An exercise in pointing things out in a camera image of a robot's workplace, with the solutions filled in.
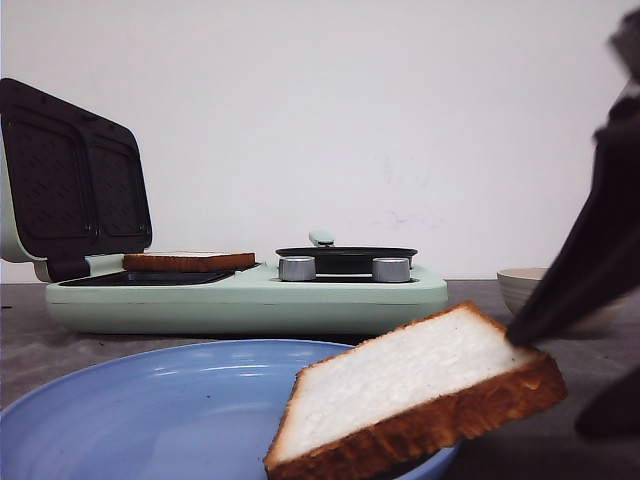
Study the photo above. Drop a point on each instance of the mint green sandwich maker lid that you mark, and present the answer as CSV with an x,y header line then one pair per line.
x,y
72,185

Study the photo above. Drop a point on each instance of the black frying pan green handle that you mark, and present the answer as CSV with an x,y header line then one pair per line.
x,y
348,260

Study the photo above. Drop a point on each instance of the white bread slice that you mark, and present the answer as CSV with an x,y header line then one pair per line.
x,y
187,261
397,398

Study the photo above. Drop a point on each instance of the silver control knob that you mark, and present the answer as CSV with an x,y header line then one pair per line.
x,y
297,269
391,270

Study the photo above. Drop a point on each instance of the beige ribbed bowl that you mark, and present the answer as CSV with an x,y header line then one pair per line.
x,y
517,285

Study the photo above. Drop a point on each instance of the blue plate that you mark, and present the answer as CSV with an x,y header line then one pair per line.
x,y
200,411

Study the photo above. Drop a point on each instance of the right silver control knob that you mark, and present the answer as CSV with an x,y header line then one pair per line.
x,y
391,270

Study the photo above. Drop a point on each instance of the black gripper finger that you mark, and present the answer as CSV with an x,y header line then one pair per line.
x,y
599,261
614,413

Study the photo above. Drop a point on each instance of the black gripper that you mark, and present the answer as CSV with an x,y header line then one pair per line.
x,y
620,133

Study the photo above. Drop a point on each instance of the left silver control knob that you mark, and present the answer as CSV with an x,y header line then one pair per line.
x,y
297,269

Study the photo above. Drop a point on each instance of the mint green breakfast maker base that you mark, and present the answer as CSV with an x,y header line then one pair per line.
x,y
253,301

